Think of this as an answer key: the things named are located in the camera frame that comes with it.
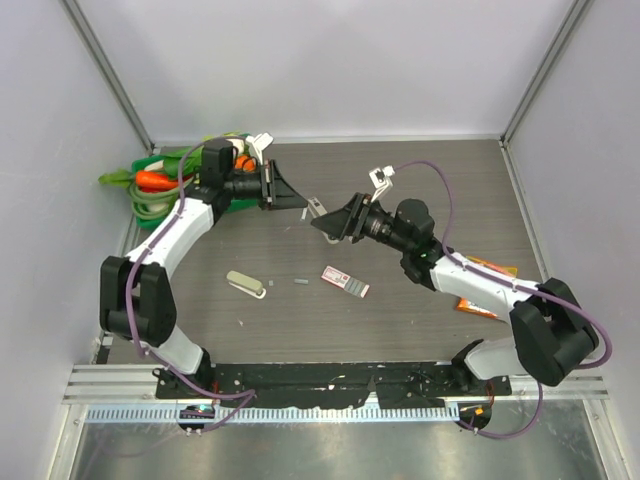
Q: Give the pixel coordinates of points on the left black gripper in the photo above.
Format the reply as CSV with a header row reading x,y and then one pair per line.
x,y
275,192

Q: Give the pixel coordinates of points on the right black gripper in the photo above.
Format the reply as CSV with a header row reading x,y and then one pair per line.
x,y
351,219

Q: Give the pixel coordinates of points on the black and beige stapler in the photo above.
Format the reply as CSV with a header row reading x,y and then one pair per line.
x,y
316,209

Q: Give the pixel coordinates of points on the red white staple box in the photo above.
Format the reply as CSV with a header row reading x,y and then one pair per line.
x,y
345,282

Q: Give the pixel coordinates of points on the small beige stapler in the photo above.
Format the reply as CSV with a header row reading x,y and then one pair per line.
x,y
248,285

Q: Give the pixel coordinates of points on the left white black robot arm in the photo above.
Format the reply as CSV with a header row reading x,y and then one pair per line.
x,y
136,299

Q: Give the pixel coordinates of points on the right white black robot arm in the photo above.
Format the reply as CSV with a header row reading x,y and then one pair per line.
x,y
549,337

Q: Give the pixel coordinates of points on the small orange carrot piece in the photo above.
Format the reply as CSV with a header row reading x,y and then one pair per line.
x,y
245,163

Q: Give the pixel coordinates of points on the green white bok choy toy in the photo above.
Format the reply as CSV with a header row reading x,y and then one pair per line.
x,y
192,163

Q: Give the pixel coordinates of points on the green plastic tray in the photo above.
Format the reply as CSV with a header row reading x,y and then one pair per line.
x,y
155,163

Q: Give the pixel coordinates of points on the orange carrot toy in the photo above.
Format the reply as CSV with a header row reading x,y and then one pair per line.
x,y
154,182

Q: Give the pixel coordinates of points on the green long beans toy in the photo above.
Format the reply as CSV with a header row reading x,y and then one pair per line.
x,y
152,206

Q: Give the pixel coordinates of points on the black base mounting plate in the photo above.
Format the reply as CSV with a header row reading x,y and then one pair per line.
x,y
342,385

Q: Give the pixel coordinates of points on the green leaf outside tray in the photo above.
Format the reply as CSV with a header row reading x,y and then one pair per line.
x,y
120,178

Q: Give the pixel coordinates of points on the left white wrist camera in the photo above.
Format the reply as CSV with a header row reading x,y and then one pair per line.
x,y
257,145

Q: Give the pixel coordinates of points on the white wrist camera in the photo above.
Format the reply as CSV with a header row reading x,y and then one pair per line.
x,y
381,179
257,145

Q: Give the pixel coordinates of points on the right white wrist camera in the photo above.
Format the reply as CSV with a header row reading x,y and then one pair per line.
x,y
381,179

